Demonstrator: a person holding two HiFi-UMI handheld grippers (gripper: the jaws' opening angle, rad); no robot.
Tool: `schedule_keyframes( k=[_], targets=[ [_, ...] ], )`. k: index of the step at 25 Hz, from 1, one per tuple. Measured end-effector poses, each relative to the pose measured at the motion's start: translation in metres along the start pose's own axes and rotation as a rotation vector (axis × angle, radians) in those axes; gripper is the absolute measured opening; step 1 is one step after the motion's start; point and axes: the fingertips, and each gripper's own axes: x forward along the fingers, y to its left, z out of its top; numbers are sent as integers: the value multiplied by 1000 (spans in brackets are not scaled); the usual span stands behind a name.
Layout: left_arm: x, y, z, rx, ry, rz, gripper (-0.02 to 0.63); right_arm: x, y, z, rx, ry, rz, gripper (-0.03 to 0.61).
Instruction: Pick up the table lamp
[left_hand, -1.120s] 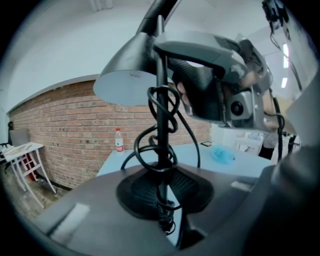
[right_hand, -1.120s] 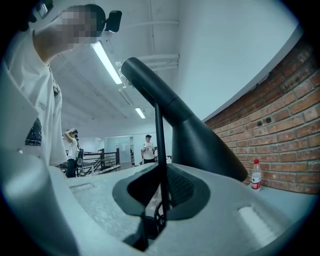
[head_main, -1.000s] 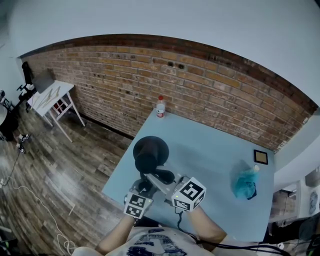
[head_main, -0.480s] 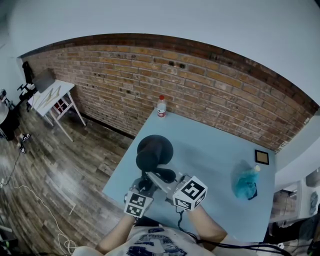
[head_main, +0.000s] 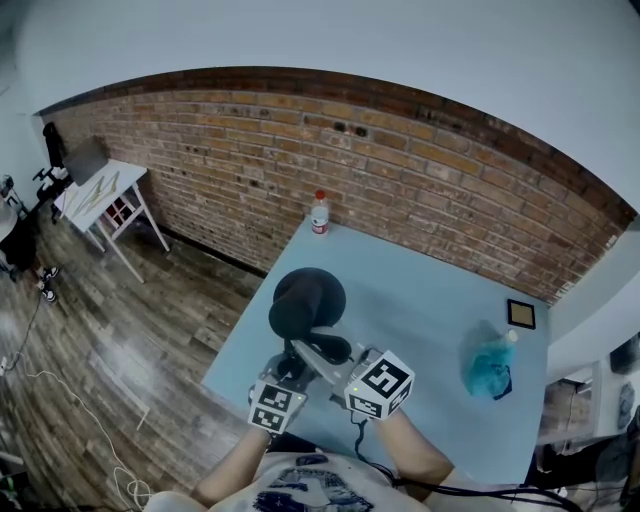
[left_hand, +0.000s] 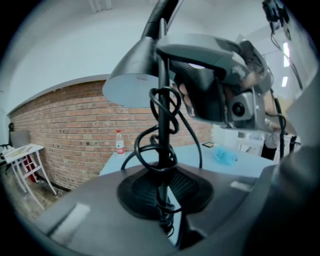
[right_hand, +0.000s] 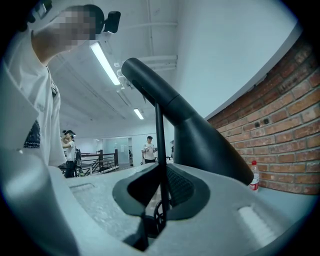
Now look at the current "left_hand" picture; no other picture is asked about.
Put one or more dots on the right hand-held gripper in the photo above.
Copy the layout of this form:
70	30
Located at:
260	82

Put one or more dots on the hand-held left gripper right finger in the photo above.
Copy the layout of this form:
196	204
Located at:
220	200

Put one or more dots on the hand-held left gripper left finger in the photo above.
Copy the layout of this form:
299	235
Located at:
105	212

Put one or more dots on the black desk lamp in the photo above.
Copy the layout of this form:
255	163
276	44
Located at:
132	75

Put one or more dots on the person's right forearm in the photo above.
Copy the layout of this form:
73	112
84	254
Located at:
270	102

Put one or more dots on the light blue crumpled cloth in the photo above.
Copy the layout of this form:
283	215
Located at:
222	156

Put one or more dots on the white side table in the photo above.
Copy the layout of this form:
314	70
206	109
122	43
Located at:
250	143

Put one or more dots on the red label water bottle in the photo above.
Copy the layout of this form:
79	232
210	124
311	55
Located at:
120	145

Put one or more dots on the red bin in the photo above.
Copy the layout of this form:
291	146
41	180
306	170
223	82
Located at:
32	172

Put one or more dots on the long ceiling light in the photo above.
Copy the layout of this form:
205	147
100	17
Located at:
284	81
286	53

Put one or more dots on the small white table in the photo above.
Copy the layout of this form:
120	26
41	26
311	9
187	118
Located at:
22	152

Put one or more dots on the black chair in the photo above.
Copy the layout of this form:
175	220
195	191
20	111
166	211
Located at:
5	150

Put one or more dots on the black head-worn camera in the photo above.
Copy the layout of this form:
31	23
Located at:
275	11

